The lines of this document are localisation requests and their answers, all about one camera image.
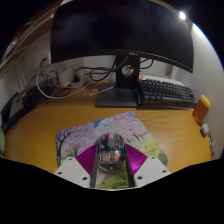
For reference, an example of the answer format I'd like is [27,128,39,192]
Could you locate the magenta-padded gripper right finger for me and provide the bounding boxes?
[123,142,172,188]

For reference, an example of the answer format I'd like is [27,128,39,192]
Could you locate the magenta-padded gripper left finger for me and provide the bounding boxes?
[53,143,101,189]

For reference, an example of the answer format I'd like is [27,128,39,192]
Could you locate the transparent computer mouse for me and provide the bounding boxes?
[95,132,126,172]

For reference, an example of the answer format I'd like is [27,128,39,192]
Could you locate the floral print mouse pad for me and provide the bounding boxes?
[55,111,169,190]

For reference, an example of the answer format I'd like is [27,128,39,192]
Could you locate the dark mechanical keyboard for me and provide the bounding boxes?
[137,78,198,110]

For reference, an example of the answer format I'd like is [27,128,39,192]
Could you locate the white earbuds case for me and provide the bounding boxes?
[199,122,210,138]

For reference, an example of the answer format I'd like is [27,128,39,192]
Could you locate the amber jar with yellow lid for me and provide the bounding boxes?
[192,94,212,125]

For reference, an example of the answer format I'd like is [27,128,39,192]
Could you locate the white power strip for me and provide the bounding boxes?
[58,68,84,89]

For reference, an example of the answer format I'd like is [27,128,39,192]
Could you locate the black desktop stand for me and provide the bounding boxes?
[0,86,39,133]

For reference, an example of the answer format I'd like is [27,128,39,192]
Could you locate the black computer monitor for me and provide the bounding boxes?
[49,0,195,108]

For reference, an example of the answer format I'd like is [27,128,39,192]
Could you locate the white cable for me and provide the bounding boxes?
[35,66,118,100]

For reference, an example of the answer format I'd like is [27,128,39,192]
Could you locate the wooden wall shelf unit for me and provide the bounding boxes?
[0,13,56,73]

